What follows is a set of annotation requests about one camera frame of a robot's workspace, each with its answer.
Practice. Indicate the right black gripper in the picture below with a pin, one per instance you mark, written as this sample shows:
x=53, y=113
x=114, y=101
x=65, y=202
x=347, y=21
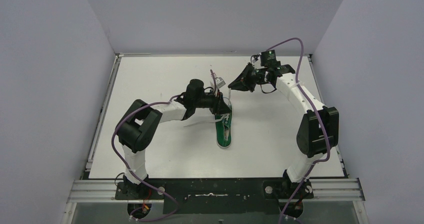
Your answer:
x=252, y=77

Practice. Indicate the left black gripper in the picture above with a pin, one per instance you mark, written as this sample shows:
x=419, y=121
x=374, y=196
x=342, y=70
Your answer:
x=219, y=106

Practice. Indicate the white shoelace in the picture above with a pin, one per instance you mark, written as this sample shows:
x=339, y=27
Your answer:
x=205, y=121

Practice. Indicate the green canvas sneaker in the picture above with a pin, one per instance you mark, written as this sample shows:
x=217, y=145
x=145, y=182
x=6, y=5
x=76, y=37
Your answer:
x=223, y=128

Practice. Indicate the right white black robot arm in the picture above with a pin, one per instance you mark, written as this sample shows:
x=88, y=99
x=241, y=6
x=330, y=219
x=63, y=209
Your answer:
x=319, y=125

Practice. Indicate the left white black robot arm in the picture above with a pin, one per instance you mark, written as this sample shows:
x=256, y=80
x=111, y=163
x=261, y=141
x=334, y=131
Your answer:
x=136, y=129

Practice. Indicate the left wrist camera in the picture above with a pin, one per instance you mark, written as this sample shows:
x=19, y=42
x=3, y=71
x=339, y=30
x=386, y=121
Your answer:
x=218, y=83

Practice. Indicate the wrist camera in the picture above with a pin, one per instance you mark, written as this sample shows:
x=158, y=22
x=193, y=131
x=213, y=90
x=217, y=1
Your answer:
x=268, y=59
x=218, y=83

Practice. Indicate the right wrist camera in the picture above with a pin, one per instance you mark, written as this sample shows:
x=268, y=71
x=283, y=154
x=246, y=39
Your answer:
x=268, y=59

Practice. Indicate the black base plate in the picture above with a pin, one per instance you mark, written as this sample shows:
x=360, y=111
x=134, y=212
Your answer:
x=219, y=195

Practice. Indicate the aluminium front rail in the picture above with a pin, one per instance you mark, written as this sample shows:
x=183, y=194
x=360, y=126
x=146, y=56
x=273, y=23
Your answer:
x=335, y=189

